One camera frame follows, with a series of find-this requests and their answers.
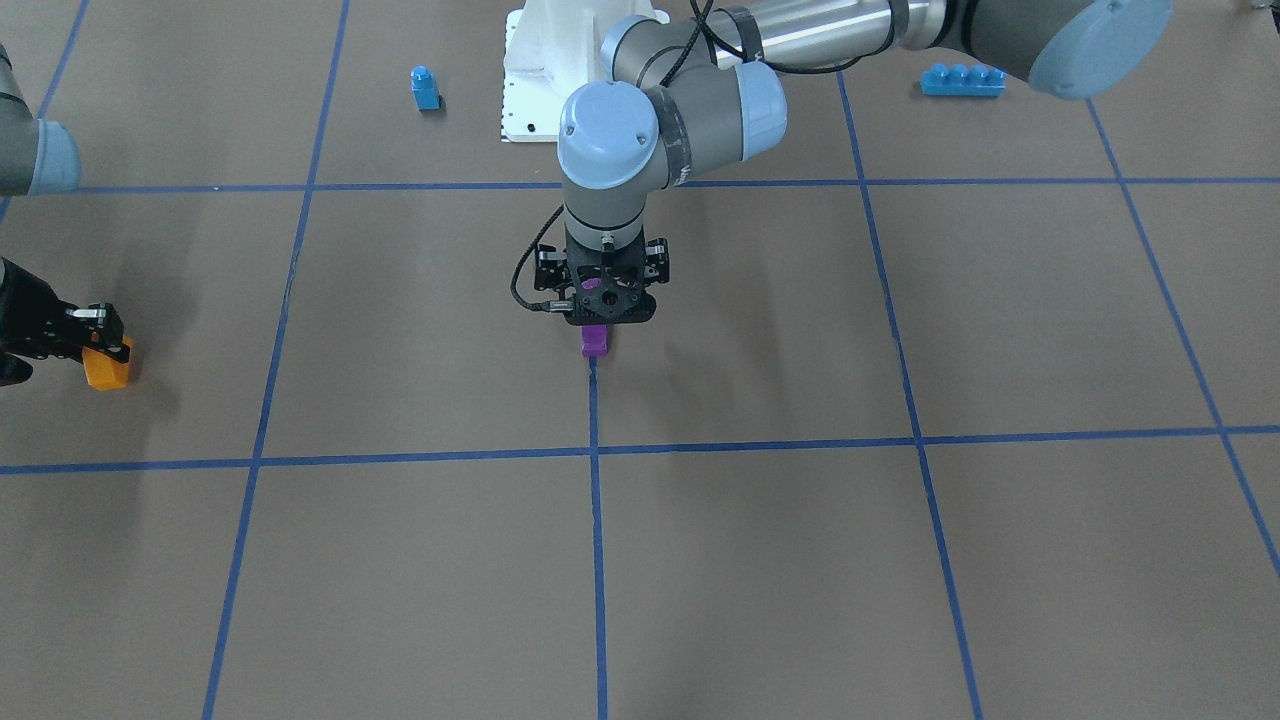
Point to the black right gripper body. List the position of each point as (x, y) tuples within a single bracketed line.
[(28, 322)]

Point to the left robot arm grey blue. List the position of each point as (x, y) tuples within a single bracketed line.
[(683, 99)]

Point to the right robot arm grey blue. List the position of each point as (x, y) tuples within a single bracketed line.
[(40, 156)]

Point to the long blue block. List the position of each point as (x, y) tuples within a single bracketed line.
[(961, 80)]

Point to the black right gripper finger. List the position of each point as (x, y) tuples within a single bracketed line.
[(99, 328)]

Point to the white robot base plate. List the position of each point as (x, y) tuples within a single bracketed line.
[(551, 48)]

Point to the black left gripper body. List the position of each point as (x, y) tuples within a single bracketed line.
[(549, 269)]

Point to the orange trapezoid block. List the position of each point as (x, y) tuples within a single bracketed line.
[(102, 372)]

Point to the small blue block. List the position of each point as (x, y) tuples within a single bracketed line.
[(424, 89)]

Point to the purple trapezoid block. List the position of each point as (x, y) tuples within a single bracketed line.
[(594, 341)]

